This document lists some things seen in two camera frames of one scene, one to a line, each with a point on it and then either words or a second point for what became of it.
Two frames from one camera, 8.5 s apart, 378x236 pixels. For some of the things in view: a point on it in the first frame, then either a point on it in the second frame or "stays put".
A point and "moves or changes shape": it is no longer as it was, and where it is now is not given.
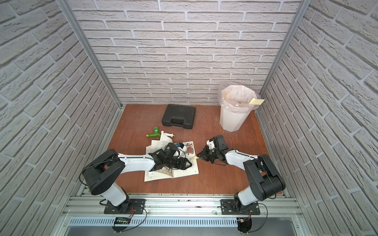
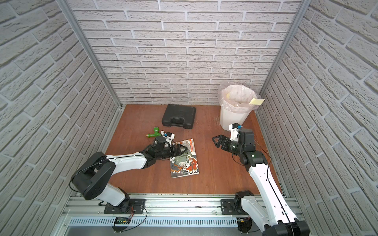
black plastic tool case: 180,115 stays put
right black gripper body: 213,153 to 236,149
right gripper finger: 203,154 to 219,140
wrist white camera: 210,144 to 234,131
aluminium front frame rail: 182,211 stays put
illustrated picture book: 164,172 moves or changes shape
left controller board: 122,220 stays put
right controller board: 244,224 stays put
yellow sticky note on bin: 256,102 stays put
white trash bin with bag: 234,102 stays put
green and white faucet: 163,135 stays put
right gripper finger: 211,159 to 224,146
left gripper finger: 183,163 to 176,149
